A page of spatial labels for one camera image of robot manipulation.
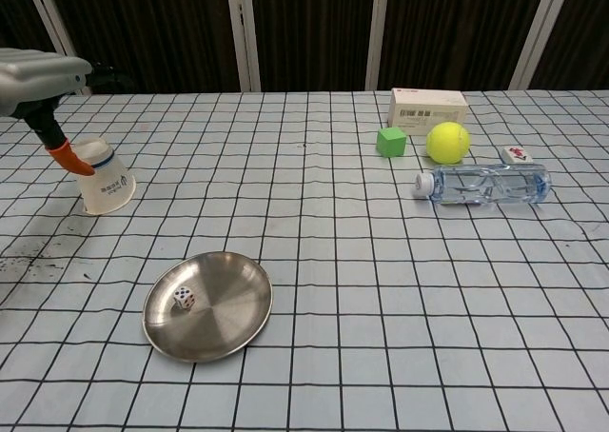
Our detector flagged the white cardboard medicine box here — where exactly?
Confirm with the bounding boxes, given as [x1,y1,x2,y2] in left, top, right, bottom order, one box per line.
[385,88,468,137]

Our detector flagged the white paper cup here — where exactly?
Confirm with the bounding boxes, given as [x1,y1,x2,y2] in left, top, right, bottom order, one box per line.
[75,135,138,216]

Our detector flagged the clear plastic water bottle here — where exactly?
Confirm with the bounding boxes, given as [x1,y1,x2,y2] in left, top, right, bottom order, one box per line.
[411,163,553,206]

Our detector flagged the green cube block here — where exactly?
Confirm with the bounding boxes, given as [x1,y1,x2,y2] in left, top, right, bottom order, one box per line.
[376,127,408,159]

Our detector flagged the small white die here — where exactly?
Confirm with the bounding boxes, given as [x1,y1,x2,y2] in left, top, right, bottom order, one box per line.
[172,285,195,310]

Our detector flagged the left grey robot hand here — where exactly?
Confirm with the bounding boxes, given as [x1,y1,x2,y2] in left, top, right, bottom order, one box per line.
[0,48,132,177]

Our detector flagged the round metal plate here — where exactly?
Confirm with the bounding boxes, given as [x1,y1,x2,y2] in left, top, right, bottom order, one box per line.
[142,250,275,363]

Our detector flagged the yellow tennis ball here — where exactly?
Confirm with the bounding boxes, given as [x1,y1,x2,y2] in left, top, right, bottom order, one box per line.
[425,121,472,166]

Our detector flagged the light blue checked tablecloth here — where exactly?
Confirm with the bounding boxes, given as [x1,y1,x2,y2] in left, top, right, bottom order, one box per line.
[0,88,609,432]

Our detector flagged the grey aluminium frame post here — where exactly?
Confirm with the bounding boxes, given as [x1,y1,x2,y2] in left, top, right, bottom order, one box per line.
[226,0,262,92]
[511,0,568,90]
[365,0,392,91]
[21,0,92,95]

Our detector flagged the white mahjong tile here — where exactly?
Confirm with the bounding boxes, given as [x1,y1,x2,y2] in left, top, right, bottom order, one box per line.
[501,146,532,164]

